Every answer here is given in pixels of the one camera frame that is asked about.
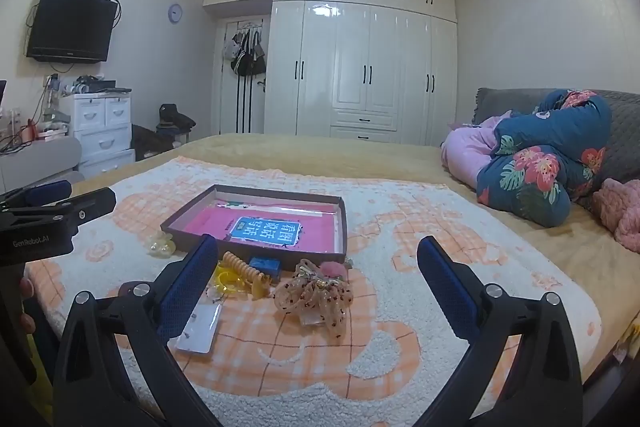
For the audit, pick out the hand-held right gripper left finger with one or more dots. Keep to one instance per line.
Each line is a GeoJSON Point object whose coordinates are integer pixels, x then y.
{"type": "Point", "coordinates": [187, 292]}

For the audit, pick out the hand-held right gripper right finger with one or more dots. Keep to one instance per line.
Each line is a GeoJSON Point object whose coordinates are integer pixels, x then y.
{"type": "Point", "coordinates": [445, 292]}

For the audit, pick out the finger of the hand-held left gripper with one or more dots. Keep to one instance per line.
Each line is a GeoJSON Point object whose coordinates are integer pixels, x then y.
{"type": "Point", "coordinates": [45, 193]}
{"type": "Point", "coordinates": [92, 204]}

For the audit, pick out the white earring card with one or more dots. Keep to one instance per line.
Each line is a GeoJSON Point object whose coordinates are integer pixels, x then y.
{"type": "Point", "coordinates": [200, 332]}

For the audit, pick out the beige spiral hair clip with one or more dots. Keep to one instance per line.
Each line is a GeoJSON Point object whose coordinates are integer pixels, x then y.
{"type": "Point", "coordinates": [245, 272]}

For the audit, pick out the brown cardboard box tray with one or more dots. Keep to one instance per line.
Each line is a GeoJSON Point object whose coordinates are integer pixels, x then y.
{"type": "Point", "coordinates": [172, 227]}

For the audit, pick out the dotted sheer scrunchie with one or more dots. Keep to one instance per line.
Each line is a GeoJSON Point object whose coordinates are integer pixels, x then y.
{"type": "Point", "coordinates": [310, 299]}

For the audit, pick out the person's left hand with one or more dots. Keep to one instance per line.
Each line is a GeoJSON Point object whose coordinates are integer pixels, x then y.
{"type": "Point", "coordinates": [27, 288]}

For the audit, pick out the yellow hair clip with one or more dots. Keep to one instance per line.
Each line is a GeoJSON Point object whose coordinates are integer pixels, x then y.
{"type": "Point", "coordinates": [227, 284]}

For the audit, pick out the clear flower hair clip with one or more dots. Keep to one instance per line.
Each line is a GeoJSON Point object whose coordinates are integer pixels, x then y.
{"type": "Point", "coordinates": [161, 246]}

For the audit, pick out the pink book with blue label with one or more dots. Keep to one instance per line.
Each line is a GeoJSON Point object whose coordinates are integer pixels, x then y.
{"type": "Point", "coordinates": [215, 222]}

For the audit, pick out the white drawer cabinet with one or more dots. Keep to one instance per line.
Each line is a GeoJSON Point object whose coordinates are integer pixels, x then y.
{"type": "Point", "coordinates": [100, 127]}

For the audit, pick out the peach patterned blanket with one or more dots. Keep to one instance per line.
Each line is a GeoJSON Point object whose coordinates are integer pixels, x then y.
{"type": "Point", "coordinates": [400, 227]}

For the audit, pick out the small blue box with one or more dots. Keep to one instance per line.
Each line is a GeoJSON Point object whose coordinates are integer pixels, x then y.
{"type": "Point", "coordinates": [265, 267]}

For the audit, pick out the dark bag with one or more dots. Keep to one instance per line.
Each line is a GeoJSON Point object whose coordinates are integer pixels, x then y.
{"type": "Point", "coordinates": [147, 142]}

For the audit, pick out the pink pompom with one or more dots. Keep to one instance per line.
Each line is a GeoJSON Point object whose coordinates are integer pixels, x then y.
{"type": "Point", "coordinates": [332, 268]}

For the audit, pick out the black set-top box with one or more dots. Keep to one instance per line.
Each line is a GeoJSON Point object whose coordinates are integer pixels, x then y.
{"type": "Point", "coordinates": [102, 86]}

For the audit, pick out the pink quilt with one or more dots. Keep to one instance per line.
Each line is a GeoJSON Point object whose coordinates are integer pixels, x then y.
{"type": "Point", "coordinates": [467, 149]}

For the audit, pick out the blue floral quilt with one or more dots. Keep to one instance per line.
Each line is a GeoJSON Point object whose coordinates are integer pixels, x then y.
{"type": "Point", "coordinates": [540, 157]}

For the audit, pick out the white door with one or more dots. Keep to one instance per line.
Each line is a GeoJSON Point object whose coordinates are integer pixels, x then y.
{"type": "Point", "coordinates": [225, 102]}

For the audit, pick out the pink fluffy towel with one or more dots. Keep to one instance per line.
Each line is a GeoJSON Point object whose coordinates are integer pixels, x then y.
{"type": "Point", "coordinates": [620, 212]}

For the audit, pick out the hanging bags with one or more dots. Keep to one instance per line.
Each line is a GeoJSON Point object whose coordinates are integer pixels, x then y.
{"type": "Point", "coordinates": [247, 54]}

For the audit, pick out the grey quilted headboard cushion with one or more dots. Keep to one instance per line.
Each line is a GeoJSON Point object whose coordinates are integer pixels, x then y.
{"type": "Point", "coordinates": [625, 127]}

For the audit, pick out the white wardrobe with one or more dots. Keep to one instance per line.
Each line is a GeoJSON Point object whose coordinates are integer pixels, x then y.
{"type": "Point", "coordinates": [370, 57]}

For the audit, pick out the black wall television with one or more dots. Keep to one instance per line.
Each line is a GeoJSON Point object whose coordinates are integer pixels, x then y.
{"type": "Point", "coordinates": [70, 24]}

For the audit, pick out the round wall clock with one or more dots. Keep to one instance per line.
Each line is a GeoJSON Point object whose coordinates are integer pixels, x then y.
{"type": "Point", "coordinates": [175, 13]}

